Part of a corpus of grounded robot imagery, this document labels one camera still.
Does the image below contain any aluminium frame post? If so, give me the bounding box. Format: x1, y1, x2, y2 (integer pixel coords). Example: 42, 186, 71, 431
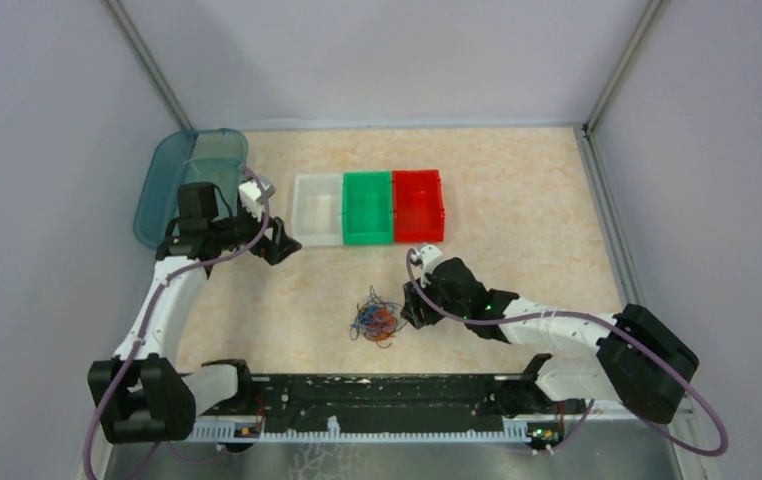
102, 0, 193, 130
584, 0, 670, 137

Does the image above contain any right aluminium frame post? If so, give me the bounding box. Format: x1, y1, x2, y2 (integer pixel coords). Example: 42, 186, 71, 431
584, 0, 670, 137

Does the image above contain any right aluminium side rail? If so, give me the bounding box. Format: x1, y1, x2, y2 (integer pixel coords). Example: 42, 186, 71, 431
573, 124, 646, 305

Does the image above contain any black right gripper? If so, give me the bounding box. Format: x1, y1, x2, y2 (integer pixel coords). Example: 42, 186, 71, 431
401, 271, 469, 329

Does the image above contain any red plastic bin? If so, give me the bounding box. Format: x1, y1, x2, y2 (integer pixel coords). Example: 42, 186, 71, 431
392, 169, 446, 244

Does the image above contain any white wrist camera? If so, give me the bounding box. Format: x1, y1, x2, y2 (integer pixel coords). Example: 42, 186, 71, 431
238, 179, 276, 218
410, 244, 444, 287

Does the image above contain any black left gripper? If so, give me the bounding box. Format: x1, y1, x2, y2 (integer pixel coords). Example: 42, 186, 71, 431
209, 198, 301, 264

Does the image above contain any left aluminium frame post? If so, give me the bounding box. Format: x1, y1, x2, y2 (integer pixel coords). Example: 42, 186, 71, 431
102, 0, 193, 130

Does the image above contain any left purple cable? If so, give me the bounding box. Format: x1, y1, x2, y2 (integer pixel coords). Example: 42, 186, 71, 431
82, 165, 272, 480

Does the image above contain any teal translucent plastic tray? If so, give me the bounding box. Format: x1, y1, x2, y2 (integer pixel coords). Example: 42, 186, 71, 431
133, 128, 248, 250

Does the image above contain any white slotted cable duct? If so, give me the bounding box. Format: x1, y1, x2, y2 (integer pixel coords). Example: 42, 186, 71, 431
115, 415, 562, 444

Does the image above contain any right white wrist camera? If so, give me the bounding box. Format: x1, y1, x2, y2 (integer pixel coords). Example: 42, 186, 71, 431
410, 244, 444, 287

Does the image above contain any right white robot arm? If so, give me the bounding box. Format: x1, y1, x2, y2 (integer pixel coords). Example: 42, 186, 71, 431
402, 248, 699, 425

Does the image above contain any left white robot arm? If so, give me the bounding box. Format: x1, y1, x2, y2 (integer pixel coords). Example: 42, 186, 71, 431
87, 178, 302, 444

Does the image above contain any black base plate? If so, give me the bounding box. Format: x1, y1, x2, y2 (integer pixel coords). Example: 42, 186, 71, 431
204, 374, 558, 434

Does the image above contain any green plastic bin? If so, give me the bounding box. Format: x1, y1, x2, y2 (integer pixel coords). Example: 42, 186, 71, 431
342, 171, 394, 245

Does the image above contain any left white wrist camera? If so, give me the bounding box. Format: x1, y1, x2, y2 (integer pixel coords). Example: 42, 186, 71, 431
238, 179, 276, 218

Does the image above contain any white plastic bin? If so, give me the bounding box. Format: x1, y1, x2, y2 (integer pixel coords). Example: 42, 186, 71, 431
291, 173, 344, 247

